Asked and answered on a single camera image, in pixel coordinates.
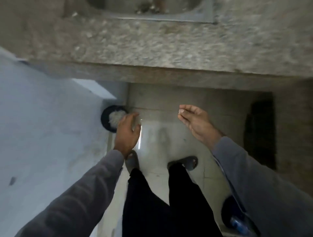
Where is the person's left hand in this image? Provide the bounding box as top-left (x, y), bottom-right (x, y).
top-left (113, 112), bottom-right (142, 158)

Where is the person's right hand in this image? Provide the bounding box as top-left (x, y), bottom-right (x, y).
top-left (178, 105), bottom-right (226, 150)

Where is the person's left forearm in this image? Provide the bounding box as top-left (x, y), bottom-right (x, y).
top-left (14, 149), bottom-right (125, 237)

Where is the person's right forearm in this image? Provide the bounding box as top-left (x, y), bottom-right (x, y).
top-left (211, 136), bottom-right (313, 237)

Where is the black bowl with white contents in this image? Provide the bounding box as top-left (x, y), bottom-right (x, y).
top-left (100, 105), bottom-right (128, 134)

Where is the grey left slipper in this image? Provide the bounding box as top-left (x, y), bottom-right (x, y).
top-left (125, 150), bottom-right (140, 174)

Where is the grey slipper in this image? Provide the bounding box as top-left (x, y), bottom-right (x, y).
top-left (125, 150), bottom-right (140, 174)
top-left (167, 156), bottom-right (199, 171)

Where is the grey right slipper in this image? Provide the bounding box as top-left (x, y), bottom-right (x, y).
top-left (167, 156), bottom-right (199, 171)

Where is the person's left leg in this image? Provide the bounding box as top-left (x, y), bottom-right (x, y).
top-left (122, 168), bottom-right (173, 237)

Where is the person's leg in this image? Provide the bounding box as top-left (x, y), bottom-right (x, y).
top-left (168, 163), bottom-right (223, 237)
top-left (122, 168), bottom-right (173, 237)

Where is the person's right leg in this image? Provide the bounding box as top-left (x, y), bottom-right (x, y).
top-left (168, 163), bottom-right (223, 237)

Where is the dark round bin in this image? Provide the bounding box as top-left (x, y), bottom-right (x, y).
top-left (221, 195), bottom-right (261, 237)

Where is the steel sink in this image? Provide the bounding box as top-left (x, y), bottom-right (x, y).
top-left (63, 0), bottom-right (217, 24)

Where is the blue plastic bottle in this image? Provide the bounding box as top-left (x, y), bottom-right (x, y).
top-left (229, 216), bottom-right (251, 237)

